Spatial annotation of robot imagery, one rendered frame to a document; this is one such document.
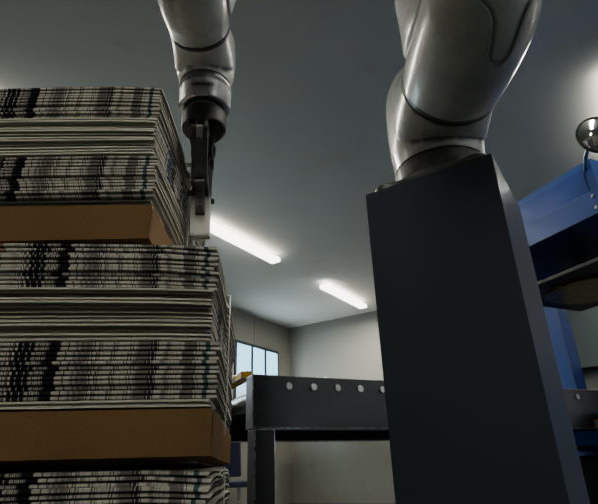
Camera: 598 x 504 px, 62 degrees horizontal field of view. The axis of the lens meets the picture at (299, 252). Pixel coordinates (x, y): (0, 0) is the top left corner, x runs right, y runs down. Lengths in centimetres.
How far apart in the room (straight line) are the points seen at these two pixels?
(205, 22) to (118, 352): 53
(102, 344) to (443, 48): 56
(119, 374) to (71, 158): 28
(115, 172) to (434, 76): 45
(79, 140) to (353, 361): 778
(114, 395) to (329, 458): 790
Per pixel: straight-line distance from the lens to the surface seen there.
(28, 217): 64
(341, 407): 127
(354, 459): 818
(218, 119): 86
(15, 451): 55
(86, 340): 56
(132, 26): 326
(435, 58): 75
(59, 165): 67
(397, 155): 88
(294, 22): 314
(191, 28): 86
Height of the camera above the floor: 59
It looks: 24 degrees up
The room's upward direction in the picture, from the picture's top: 2 degrees counter-clockwise
